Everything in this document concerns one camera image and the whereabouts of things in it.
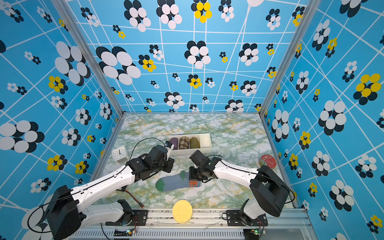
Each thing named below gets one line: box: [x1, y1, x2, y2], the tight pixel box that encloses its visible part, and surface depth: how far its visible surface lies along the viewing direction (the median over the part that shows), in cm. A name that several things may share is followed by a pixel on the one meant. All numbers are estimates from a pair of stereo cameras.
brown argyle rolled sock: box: [178, 136, 189, 149], surface depth 98 cm
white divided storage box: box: [167, 133, 212, 156], surface depth 99 cm
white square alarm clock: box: [112, 146, 130, 163], surface depth 96 cm
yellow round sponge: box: [172, 199, 193, 224], surface depth 75 cm
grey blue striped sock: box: [155, 170, 201, 192], surface depth 86 cm
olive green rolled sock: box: [189, 136, 201, 149], surface depth 98 cm
